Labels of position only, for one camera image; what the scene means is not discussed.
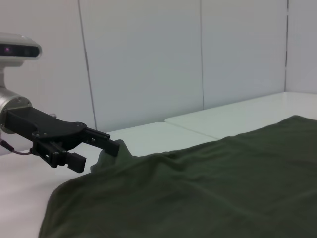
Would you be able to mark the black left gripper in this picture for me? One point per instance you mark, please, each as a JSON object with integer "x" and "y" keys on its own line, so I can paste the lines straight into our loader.
{"x": 42, "y": 124}

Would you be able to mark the dark green shirt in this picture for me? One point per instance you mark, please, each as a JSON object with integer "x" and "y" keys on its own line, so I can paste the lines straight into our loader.
{"x": 198, "y": 193}

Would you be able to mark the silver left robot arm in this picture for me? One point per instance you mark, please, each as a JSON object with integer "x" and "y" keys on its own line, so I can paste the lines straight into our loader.
{"x": 10, "y": 100}

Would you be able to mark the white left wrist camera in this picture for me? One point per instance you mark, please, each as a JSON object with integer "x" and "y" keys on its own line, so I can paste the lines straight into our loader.
{"x": 17, "y": 49}

